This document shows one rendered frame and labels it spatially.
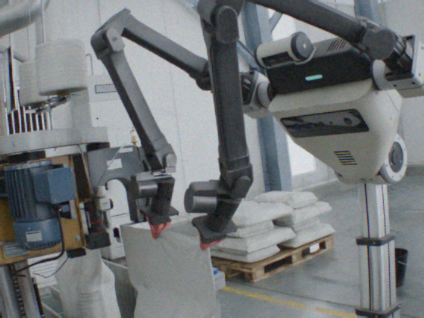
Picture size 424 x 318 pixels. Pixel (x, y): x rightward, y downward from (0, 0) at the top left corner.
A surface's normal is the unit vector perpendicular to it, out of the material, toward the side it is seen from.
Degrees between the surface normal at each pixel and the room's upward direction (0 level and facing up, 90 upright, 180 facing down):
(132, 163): 90
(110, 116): 90
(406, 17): 90
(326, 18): 122
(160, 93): 90
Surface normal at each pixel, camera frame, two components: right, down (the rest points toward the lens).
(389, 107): 0.61, -0.04
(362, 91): -0.61, -0.67
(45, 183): -0.47, 0.11
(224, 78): 0.29, 0.51
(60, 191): 0.88, -0.09
